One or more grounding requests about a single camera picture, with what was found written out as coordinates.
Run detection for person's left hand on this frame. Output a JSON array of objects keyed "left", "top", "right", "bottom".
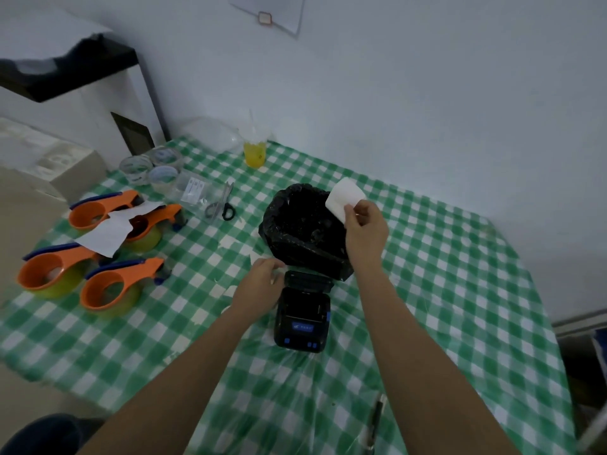
[{"left": 230, "top": 257, "right": 287, "bottom": 326}]

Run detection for person's right hand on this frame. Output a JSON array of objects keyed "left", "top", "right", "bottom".
[{"left": 343, "top": 200, "right": 390, "bottom": 276}]

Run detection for white paper label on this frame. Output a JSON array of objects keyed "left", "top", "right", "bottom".
[{"left": 325, "top": 177, "right": 367, "bottom": 223}]

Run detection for person's right forearm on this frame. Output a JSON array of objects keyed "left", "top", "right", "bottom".
[{"left": 353, "top": 267, "right": 521, "bottom": 455}]

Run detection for person's left forearm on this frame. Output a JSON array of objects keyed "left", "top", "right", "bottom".
[{"left": 78, "top": 305, "right": 261, "bottom": 455}]

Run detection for black bin with bag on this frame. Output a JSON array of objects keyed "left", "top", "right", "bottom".
[{"left": 258, "top": 183, "right": 355, "bottom": 282}]

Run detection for black label printer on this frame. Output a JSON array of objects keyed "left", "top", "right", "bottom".
[{"left": 273, "top": 271, "right": 335, "bottom": 354}]

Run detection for clear bag with white label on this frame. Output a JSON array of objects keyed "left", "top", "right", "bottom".
[{"left": 172, "top": 169, "right": 224, "bottom": 216}]

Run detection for plastic cup with yellow drink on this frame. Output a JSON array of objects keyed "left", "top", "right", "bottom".
[{"left": 238, "top": 122, "right": 271, "bottom": 169}]

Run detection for orange tape dispenser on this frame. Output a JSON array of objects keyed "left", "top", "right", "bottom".
[
  {"left": 17, "top": 242, "right": 103, "bottom": 299},
  {"left": 79, "top": 257, "right": 172, "bottom": 318},
  {"left": 68, "top": 189, "right": 146, "bottom": 232},
  {"left": 121, "top": 203, "right": 189, "bottom": 254}
]

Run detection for clear tape roll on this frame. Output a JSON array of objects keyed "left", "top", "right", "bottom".
[
  {"left": 147, "top": 166, "right": 180, "bottom": 195},
  {"left": 119, "top": 155, "right": 154, "bottom": 186},
  {"left": 149, "top": 146, "right": 185, "bottom": 169}
]

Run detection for clear plastic bag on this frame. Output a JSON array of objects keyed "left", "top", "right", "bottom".
[{"left": 177, "top": 116, "right": 245, "bottom": 155}]

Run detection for green white checked tablecloth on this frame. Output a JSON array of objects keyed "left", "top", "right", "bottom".
[{"left": 0, "top": 136, "right": 578, "bottom": 455}]

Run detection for white paper sheet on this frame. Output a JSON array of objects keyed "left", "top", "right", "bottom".
[{"left": 76, "top": 200, "right": 167, "bottom": 259}]

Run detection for dark pen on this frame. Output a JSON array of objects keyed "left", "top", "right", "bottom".
[{"left": 362, "top": 393, "right": 388, "bottom": 453}]

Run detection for beige cardboard box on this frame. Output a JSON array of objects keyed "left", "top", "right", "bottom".
[{"left": 0, "top": 117, "right": 108, "bottom": 204}]

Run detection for white cabinet with black top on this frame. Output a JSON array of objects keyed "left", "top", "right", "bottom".
[{"left": 0, "top": 32, "right": 170, "bottom": 159}]

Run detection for person's dark trouser leg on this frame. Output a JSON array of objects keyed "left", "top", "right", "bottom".
[{"left": 0, "top": 413, "right": 106, "bottom": 455}]

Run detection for black handled scissors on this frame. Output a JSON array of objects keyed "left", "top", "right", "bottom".
[{"left": 204, "top": 181, "right": 237, "bottom": 222}]

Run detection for white paper on wall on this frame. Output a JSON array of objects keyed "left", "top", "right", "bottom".
[{"left": 229, "top": 0, "right": 307, "bottom": 36}]

